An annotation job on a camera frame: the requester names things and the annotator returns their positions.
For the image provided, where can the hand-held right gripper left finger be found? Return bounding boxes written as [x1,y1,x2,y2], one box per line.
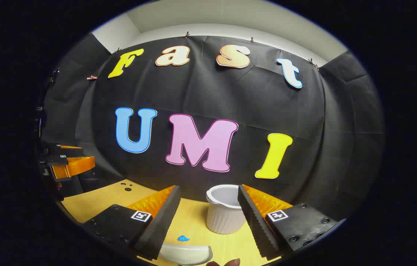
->
[83,185,181,260]

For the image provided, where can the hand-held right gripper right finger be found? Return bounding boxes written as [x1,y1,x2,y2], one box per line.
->
[237,184,346,261]

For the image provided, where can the white ribbed garbage bin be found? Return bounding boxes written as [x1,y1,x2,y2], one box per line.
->
[206,184,248,234]

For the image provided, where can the grey plastic dustpan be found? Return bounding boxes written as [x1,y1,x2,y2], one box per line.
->
[159,243,213,266]

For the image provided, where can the black backdrop cloth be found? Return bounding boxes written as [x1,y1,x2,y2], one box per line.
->
[40,33,384,222]

